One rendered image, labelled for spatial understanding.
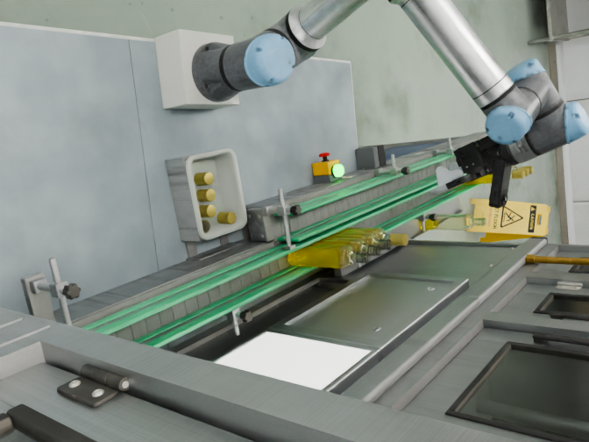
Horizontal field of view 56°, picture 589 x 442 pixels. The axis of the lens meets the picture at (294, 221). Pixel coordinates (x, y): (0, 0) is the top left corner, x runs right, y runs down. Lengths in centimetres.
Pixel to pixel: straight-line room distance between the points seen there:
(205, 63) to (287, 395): 115
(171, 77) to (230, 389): 117
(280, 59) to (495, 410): 88
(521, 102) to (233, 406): 88
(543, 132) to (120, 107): 97
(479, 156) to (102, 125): 88
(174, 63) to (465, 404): 103
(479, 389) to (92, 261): 89
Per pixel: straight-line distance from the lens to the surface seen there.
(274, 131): 179
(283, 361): 124
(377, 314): 143
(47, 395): 50
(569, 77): 727
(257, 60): 132
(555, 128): 125
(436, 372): 121
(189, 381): 41
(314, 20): 137
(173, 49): 147
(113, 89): 144
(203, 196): 150
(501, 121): 110
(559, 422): 107
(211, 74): 142
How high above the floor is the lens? 195
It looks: 41 degrees down
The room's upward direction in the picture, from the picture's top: 90 degrees clockwise
